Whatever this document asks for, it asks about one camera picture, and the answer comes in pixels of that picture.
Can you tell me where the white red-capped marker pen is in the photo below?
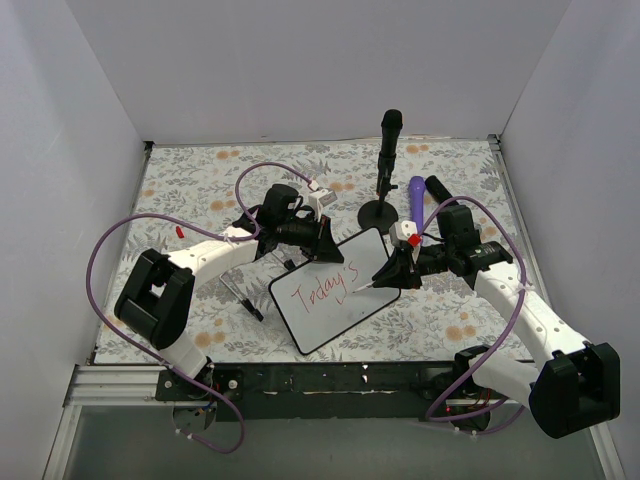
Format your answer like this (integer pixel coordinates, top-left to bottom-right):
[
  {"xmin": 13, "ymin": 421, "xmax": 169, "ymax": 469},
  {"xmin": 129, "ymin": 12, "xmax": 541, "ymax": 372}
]
[{"xmin": 352, "ymin": 282, "xmax": 373, "ymax": 293}]

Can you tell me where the small black-framed whiteboard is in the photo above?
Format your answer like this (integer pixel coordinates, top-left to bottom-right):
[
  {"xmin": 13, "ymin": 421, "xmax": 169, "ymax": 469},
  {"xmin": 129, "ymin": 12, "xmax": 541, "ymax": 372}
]
[{"xmin": 268, "ymin": 227, "xmax": 401, "ymax": 355}]

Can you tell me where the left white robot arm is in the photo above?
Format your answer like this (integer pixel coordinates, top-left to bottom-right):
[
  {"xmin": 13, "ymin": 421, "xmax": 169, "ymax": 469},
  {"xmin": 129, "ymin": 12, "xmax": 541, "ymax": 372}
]
[{"xmin": 114, "ymin": 184, "xmax": 344, "ymax": 400}]

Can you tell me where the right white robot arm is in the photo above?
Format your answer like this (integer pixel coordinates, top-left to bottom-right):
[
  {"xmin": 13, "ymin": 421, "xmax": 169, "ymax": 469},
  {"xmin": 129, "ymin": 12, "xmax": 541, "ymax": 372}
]
[{"xmin": 370, "ymin": 203, "xmax": 620, "ymax": 439}]

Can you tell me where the black round microphone stand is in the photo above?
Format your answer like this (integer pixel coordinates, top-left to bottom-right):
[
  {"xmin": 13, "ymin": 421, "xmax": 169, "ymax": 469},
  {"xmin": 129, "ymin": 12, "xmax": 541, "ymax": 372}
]
[{"xmin": 357, "ymin": 172, "xmax": 398, "ymax": 234}]

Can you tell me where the black handheld microphone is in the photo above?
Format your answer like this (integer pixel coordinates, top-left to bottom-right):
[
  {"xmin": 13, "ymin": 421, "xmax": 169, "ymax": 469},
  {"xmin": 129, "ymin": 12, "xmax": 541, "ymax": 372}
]
[{"xmin": 424, "ymin": 175, "xmax": 457, "ymax": 205}]

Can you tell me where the purple microphone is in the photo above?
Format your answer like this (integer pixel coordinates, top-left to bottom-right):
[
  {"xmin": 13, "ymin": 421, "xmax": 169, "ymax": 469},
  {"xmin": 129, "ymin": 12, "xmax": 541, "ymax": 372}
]
[{"xmin": 408, "ymin": 176, "xmax": 426, "ymax": 233}]

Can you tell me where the floral patterned table mat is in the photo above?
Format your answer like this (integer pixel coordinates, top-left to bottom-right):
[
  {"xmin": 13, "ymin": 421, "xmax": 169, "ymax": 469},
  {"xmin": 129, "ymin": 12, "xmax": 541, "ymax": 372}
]
[{"xmin": 109, "ymin": 141, "xmax": 528, "ymax": 363}]

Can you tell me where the black microphone on stand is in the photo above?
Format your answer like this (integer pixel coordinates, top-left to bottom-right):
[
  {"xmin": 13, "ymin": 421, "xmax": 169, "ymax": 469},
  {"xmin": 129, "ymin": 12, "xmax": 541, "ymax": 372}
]
[{"xmin": 376, "ymin": 109, "xmax": 403, "ymax": 196}]

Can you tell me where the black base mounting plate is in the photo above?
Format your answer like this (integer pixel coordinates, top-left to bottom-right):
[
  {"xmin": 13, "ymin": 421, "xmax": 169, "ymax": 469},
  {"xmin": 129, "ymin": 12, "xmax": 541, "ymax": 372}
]
[{"xmin": 154, "ymin": 362, "xmax": 514, "ymax": 424}]

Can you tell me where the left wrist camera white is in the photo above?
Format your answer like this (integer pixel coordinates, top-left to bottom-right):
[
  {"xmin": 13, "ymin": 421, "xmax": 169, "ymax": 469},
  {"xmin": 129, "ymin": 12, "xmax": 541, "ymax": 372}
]
[{"xmin": 308, "ymin": 180, "xmax": 337, "ymax": 217}]

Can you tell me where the wire whiteboard easel stand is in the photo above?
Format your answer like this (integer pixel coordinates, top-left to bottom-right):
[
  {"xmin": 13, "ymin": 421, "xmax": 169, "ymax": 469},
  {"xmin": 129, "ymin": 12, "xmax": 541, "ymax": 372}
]
[{"xmin": 219, "ymin": 252, "xmax": 296, "ymax": 322}]

